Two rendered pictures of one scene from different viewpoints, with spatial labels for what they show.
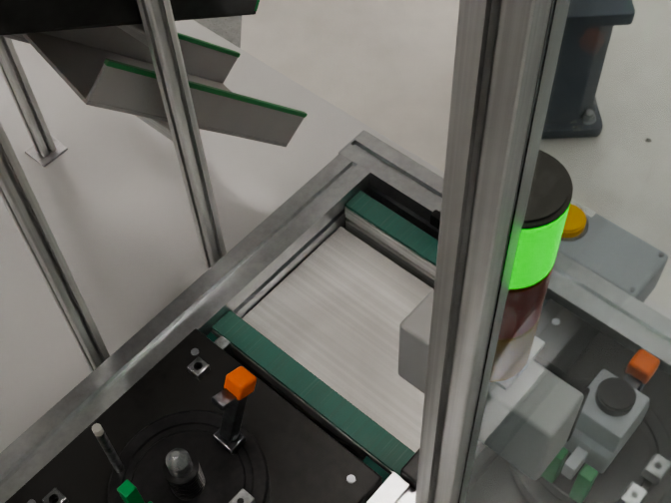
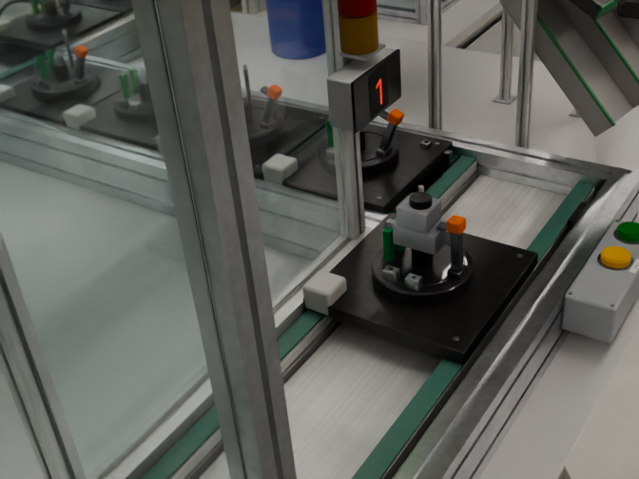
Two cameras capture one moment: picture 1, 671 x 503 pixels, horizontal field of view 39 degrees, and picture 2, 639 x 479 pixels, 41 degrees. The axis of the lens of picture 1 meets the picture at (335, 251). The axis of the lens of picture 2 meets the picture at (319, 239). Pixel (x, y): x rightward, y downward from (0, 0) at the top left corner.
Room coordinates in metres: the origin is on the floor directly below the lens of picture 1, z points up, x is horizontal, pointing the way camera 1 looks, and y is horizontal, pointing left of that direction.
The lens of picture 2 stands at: (0.07, -1.14, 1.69)
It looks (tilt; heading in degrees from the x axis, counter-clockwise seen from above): 34 degrees down; 82
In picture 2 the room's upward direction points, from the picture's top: 6 degrees counter-clockwise
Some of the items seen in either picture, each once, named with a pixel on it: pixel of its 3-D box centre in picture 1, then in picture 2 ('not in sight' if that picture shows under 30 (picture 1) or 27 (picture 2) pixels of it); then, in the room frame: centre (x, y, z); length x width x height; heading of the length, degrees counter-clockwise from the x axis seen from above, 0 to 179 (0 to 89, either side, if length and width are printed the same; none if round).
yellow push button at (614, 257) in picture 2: not in sight; (615, 259); (0.60, -0.25, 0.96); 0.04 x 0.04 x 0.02
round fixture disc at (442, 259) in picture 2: not in sight; (422, 268); (0.33, -0.21, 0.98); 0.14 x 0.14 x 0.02
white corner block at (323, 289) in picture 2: not in sight; (324, 293); (0.19, -0.22, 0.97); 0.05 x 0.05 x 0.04; 46
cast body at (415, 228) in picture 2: not in sight; (414, 218); (0.32, -0.21, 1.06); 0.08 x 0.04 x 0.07; 136
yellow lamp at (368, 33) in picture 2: not in sight; (358, 29); (0.29, -0.09, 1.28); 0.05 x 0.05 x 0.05
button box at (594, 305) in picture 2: not in sight; (612, 277); (0.60, -0.25, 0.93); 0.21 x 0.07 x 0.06; 46
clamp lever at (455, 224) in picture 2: not in sight; (451, 241); (0.36, -0.24, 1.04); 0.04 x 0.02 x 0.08; 136
